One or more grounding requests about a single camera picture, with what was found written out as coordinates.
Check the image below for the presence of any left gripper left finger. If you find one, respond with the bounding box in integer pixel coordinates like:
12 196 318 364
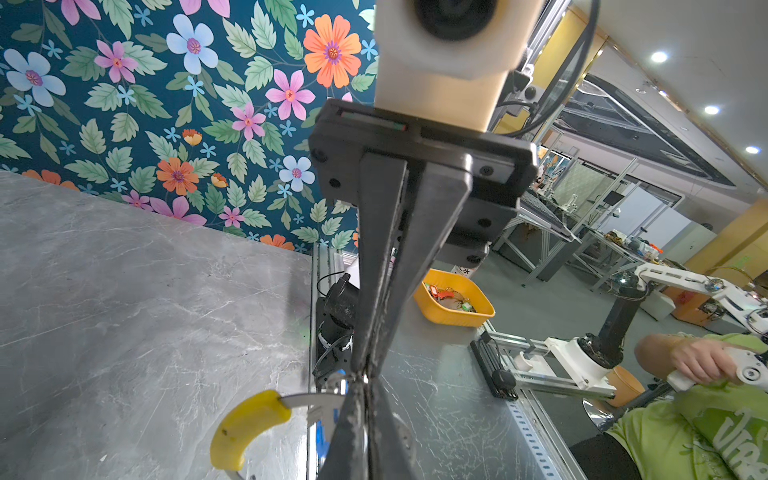
317 383 368 480

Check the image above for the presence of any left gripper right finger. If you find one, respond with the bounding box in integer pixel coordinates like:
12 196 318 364
367 378 417 480

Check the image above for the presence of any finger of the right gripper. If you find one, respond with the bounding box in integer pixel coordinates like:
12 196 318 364
366 163 472 378
352 152 407 375

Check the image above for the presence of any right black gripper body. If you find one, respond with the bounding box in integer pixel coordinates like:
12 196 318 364
308 100 538 264

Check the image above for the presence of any yellow capped key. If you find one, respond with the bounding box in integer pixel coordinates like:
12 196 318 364
210 390 292 472

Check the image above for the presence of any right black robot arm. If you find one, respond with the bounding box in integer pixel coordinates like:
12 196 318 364
308 100 537 375

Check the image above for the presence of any operator hand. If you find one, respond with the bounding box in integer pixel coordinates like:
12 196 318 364
670 338 740 384

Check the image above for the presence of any yellow plastic tray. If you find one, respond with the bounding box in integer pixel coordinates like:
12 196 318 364
413 269 496 328

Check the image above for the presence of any green operator shirt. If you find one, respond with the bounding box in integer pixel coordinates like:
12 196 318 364
607 334 767 479

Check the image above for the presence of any grey metal desk frame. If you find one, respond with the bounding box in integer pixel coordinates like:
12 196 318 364
491 190 645 285

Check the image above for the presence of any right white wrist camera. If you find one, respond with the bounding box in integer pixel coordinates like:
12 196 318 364
374 1 543 132

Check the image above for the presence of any right camera cable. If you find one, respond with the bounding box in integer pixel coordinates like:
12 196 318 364
497 0 602 138

